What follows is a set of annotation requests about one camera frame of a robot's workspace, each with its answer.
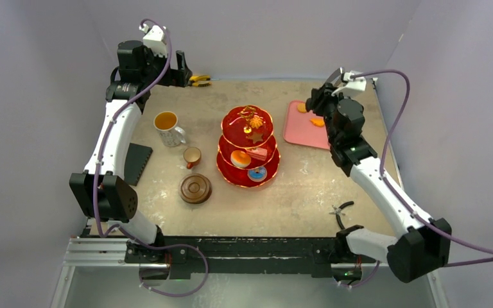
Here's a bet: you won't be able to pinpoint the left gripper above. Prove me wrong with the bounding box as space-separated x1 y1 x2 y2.
141 46 191 87

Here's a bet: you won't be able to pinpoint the orange duck pastry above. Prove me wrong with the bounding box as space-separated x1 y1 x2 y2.
310 118 325 127

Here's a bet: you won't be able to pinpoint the round orange cookie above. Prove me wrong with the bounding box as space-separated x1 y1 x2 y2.
297 103 307 113

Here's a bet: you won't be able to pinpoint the pink serving tray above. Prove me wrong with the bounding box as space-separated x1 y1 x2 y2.
282 100 329 150

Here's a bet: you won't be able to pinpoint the flower-shaped orange cookie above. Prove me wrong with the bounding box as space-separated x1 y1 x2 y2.
249 115 264 129

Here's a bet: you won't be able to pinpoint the brown star cookie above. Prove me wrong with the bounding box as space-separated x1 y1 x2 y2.
247 132 264 144

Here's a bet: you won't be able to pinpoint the pink layered cake slice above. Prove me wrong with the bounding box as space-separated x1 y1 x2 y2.
245 147 268 161

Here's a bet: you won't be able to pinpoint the red three-tier cake stand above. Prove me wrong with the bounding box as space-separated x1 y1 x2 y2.
216 105 281 188

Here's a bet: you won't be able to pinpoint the blue frosted donut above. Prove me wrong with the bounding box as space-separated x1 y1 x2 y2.
247 166 268 182

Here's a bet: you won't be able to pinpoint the yellow frosted donut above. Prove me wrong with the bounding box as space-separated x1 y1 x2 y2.
230 150 252 169

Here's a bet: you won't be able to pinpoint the black serving tongs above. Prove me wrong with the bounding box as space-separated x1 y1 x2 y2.
324 67 345 87

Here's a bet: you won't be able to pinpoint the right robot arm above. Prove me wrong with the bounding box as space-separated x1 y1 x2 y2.
306 83 452 283

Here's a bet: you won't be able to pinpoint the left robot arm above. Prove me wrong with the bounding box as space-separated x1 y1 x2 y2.
69 40 191 262

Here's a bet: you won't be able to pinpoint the white mug with tea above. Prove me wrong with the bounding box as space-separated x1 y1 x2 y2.
153 111 187 147

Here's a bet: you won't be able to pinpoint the small copper cup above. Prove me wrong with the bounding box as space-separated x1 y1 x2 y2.
183 147 202 169

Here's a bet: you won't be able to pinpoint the round brown wooden lid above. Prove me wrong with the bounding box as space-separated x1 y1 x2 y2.
178 173 212 204

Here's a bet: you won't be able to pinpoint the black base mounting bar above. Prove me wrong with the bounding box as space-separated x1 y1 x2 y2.
125 235 358 279

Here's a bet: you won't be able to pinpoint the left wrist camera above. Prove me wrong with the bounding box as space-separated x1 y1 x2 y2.
139 23 168 58

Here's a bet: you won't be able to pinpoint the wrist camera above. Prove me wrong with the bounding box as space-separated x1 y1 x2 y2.
139 23 168 58
331 72 367 98

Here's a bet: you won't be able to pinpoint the yellow-handled pliers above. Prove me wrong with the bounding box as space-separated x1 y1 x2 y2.
188 75 212 87

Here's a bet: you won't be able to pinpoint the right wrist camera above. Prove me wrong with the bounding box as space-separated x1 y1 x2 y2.
331 72 367 98

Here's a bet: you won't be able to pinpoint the black-handled pliers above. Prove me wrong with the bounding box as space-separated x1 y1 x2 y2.
330 201 354 230

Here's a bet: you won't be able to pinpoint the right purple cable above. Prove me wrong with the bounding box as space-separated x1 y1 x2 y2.
336 69 493 291

